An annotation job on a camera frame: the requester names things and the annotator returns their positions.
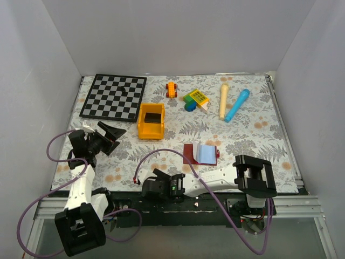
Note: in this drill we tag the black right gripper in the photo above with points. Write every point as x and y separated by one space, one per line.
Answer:
160 175

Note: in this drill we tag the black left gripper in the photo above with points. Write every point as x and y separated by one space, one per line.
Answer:
111 135

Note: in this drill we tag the red leather card holder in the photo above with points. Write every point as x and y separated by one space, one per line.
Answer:
200 154

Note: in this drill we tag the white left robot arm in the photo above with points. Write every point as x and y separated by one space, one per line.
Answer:
79 225

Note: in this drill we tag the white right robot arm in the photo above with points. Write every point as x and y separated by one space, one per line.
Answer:
252 176

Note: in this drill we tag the yellow plastic bin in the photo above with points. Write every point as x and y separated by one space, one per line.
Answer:
151 121

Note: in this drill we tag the black white chessboard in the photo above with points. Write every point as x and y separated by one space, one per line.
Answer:
106 101

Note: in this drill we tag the floral table mat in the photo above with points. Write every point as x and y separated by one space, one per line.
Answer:
255 130

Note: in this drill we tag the orange toy car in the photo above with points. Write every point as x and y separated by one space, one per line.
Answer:
171 90

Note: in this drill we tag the colourful toy block house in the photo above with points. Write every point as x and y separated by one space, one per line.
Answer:
196 99

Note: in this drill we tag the cream toy microphone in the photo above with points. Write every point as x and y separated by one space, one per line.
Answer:
224 89

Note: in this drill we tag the blue toy microphone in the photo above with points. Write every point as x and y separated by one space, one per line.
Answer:
244 94

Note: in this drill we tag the black front table rail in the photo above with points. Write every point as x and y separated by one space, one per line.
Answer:
201 211

